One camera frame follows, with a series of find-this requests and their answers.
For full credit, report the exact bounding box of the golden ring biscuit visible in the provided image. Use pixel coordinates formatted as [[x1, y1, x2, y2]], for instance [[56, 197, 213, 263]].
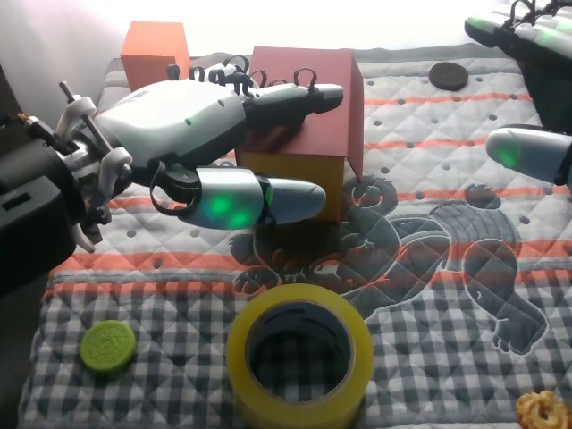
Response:
[[516, 389, 572, 429]]

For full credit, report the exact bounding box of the grey quilt with bear print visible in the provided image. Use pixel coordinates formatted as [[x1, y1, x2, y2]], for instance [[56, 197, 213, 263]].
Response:
[[17, 44, 572, 429]]

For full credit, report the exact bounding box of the brown sandwich cookie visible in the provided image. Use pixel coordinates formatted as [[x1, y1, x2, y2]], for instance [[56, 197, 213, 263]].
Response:
[[427, 61, 469, 92]]

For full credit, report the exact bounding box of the orange cube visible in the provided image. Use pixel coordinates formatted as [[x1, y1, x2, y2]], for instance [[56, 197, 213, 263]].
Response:
[[119, 21, 191, 90]]

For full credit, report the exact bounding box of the green sandwich cookie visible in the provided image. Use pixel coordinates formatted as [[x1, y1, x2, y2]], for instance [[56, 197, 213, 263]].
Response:
[[79, 322, 137, 375]]

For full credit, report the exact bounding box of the yellow tape roll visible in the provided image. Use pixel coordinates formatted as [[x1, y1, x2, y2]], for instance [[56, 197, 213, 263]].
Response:
[[225, 282, 375, 429]]

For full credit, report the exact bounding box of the yellow box with red lid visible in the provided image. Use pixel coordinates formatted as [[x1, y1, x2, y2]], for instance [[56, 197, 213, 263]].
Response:
[[234, 46, 366, 224]]

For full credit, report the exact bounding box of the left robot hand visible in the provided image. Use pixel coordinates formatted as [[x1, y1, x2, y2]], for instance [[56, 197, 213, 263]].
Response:
[[91, 55, 345, 231]]

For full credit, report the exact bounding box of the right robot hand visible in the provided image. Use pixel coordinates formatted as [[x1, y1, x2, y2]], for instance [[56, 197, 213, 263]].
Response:
[[463, 0, 572, 187]]

